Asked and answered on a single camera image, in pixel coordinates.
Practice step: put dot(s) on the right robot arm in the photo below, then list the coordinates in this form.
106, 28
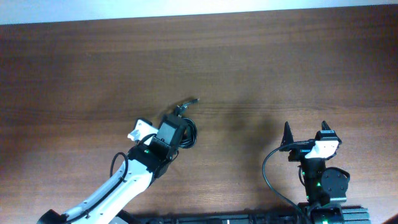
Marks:
325, 187

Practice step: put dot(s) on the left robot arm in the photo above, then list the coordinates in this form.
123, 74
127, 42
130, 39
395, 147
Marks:
148, 160

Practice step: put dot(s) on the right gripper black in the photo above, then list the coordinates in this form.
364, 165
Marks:
298, 150

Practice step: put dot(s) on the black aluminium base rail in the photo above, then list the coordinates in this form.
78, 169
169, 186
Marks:
350, 215

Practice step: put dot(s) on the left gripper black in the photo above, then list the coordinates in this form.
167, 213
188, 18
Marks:
160, 119

